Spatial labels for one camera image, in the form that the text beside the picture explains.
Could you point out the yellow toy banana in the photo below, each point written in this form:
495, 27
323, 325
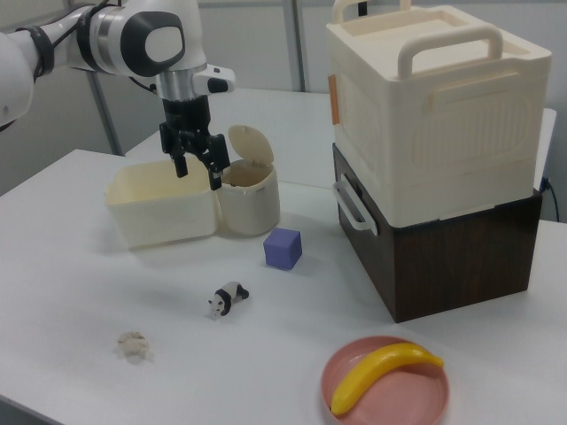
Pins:
376, 369

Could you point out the pink plate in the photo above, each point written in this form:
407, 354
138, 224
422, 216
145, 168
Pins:
398, 394

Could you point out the purple cube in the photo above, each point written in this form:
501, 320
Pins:
282, 249

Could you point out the dark brown wooden box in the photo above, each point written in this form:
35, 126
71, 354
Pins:
465, 265

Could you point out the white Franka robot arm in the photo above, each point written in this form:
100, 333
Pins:
133, 40

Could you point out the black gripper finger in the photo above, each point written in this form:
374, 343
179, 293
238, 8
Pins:
180, 164
216, 164

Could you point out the small cream trash can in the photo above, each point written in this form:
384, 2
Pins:
250, 203

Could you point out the cream rectangular plastic bin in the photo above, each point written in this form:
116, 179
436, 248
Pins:
164, 212

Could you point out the panda toy figure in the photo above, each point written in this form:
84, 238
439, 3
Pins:
226, 299

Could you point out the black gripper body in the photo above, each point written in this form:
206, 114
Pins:
186, 117

